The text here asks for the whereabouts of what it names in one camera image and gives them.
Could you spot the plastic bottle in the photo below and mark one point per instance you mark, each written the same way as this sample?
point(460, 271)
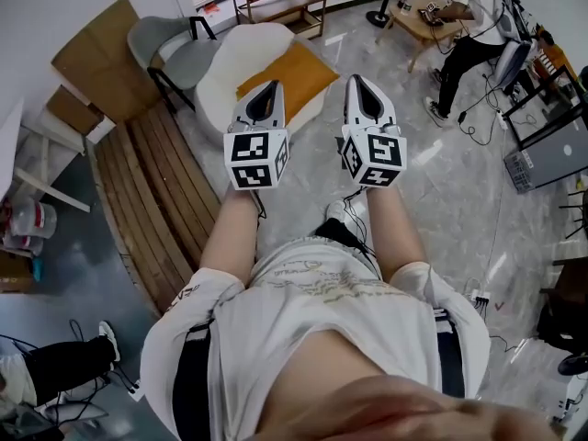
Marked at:
point(406, 3)

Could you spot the white wooden board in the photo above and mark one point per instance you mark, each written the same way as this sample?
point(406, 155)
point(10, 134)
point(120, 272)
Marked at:
point(50, 188)

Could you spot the white power strip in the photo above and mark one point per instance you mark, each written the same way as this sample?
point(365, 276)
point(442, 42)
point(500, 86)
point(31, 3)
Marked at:
point(481, 300)
point(502, 120)

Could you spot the person's white shirt torso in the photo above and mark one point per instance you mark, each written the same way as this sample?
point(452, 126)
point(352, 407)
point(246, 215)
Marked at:
point(298, 315)

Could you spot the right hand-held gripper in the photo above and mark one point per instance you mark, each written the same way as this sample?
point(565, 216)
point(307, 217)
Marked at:
point(381, 150)

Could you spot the person's black trousers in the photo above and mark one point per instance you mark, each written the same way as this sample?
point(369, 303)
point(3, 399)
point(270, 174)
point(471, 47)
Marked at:
point(337, 233)

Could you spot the stack of wooden planks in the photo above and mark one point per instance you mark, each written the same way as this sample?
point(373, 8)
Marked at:
point(156, 200)

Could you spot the grey chair with black legs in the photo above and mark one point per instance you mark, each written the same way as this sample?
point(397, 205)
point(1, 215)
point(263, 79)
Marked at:
point(184, 58)

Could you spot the black office chair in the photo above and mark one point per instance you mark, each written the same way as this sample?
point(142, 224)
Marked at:
point(567, 320)

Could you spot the large brown cardboard sheet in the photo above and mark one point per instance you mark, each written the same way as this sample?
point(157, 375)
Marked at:
point(105, 58)

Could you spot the mustard yellow cushion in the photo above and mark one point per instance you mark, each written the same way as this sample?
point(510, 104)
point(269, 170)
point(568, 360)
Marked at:
point(298, 76)

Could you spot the person's white shoe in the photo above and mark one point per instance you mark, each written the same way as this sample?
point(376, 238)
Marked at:
point(335, 210)

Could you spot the white upholstered armchair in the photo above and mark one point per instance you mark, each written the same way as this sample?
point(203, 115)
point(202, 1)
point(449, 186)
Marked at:
point(239, 62)

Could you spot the black metal frame table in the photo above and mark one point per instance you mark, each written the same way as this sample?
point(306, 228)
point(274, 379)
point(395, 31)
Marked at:
point(542, 108)

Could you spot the person's left forearm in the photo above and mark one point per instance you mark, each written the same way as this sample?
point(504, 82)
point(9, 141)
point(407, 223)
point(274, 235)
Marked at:
point(229, 237)

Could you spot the clear plastic water jug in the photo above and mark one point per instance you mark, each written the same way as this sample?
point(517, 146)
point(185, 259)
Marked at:
point(32, 223)

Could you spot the black floor lamp stand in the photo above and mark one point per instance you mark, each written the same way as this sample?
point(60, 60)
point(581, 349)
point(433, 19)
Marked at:
point(380, 16)

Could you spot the light wooden coffee table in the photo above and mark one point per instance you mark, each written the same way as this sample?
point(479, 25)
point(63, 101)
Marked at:
point(415, 28)

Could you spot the white swivel chair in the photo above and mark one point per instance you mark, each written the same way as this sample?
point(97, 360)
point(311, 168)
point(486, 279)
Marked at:
point(514, 62)

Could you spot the person's right forearm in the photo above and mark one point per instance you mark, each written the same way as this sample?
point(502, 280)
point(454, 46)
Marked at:
point(397, 232)

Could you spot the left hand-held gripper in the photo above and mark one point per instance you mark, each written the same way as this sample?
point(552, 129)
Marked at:
point(257, 150)

